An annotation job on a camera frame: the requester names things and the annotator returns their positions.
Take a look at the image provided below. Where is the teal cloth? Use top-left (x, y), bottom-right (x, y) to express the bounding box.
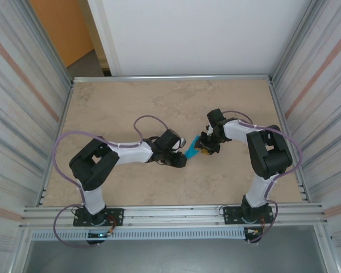
top-left (184, 135), bottom-right (202, 160)

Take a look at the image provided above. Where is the small circuit board green light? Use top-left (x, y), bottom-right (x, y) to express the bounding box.
top-left (87, 231), bottom-right (112, 239)

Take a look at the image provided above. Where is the translucent ribbed side panel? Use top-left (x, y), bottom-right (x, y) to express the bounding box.
top-left (272, 0), bottom-right (341, 257)
top-left (0, 0), bottom-right (72, 257)

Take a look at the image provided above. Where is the orange wooden door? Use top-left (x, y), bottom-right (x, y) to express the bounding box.
top-left (28, 0), bottom-right (96, 68)

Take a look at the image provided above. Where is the wide aluminium mounting rail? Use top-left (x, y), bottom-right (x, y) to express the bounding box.
top-left (19, 202), bottom-right (329, 230)

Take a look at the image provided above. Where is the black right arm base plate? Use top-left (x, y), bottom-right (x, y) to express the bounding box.
top-left (223, 205), bottom-right (273, 225)

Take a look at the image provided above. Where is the sloped aluminium table side rail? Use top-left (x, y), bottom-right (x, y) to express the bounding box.
top-left (36, 79), bottom-right (76, 207)
top-left (268, 79), bottom-right (309, 204)

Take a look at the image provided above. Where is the grey slotted cable duct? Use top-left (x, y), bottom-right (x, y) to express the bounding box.
top-left (30, 229), bottom-right (247, 241)

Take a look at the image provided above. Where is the thin aluminium table edge rail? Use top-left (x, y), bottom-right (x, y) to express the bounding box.
top-left (72, 74), bottom-right (273, 84)

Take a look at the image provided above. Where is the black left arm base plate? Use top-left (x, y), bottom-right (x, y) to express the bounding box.
top-left (73, 207), bottom-right (124, 228)

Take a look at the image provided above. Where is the aluminium frame post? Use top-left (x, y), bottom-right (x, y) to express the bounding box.
top-left (271, 0), bottom-right (325, 83)
top-left (0, 0), bottom-right (74, 86)

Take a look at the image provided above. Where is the white door frame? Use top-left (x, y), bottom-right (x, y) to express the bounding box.
top-left (86, 0), bottom-right (123, 77)

